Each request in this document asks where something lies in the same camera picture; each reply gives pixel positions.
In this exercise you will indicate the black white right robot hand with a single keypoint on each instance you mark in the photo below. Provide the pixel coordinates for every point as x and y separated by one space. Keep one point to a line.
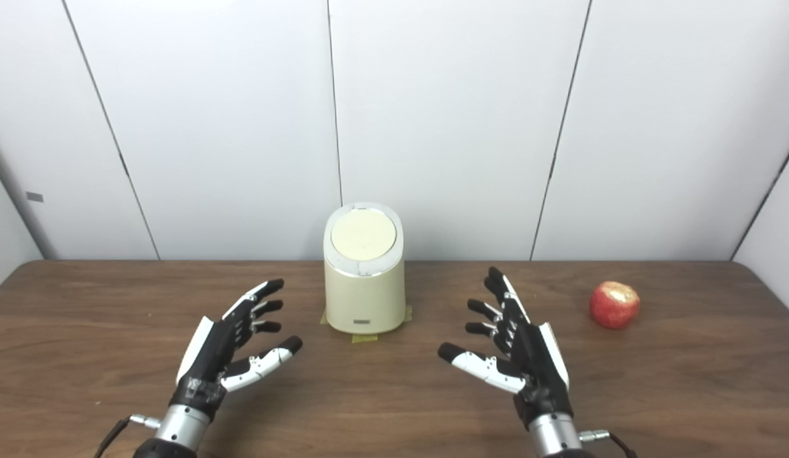
534 362

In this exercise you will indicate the red apple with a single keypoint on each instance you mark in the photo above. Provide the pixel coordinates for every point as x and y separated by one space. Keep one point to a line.
614 306

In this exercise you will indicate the cream round bin lid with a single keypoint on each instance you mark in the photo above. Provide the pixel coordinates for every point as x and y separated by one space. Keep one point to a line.
363 234

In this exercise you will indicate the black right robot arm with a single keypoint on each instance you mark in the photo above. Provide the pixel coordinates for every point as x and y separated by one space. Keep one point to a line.
555 436

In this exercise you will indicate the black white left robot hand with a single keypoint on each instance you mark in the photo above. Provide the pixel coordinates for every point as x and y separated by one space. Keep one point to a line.
207 356

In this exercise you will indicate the cream-colored cylindrical bin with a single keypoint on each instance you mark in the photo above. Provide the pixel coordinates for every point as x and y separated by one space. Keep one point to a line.
364 296

